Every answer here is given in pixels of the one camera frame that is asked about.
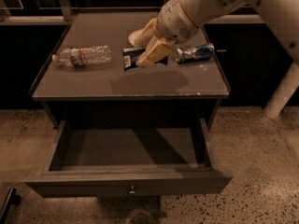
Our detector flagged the crushed blue silver can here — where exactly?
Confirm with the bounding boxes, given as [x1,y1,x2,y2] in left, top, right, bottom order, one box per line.
[175,43,214,63]

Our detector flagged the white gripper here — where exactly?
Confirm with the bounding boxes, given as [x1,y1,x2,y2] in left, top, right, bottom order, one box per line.
[136,0,199,68]

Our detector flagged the black object at floor corner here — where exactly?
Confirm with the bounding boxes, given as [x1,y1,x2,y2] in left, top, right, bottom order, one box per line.
[0,188,21,224]

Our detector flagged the small metal drawer knob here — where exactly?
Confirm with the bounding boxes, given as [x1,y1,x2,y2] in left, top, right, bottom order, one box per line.
[127,185,136,196]

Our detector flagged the white paper bowl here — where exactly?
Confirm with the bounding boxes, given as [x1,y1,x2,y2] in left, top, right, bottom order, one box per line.
[128,30,143,47]

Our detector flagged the grey cabinet with flat top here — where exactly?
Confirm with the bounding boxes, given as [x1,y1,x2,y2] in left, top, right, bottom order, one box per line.
[29,10,232,130]

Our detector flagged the open grey top drawer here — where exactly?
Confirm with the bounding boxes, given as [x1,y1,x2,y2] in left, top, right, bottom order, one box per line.
[25,119,233,198]

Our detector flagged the clear plastic water bottle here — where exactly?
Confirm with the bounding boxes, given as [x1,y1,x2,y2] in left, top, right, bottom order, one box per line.
[52,45,112,67]

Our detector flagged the dark blue rxbar wrapper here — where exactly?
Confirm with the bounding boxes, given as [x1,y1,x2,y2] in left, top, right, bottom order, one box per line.
[122,48,145,71]

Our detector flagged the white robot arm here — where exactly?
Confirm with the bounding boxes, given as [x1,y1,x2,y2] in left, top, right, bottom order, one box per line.
[135,0,299,119]

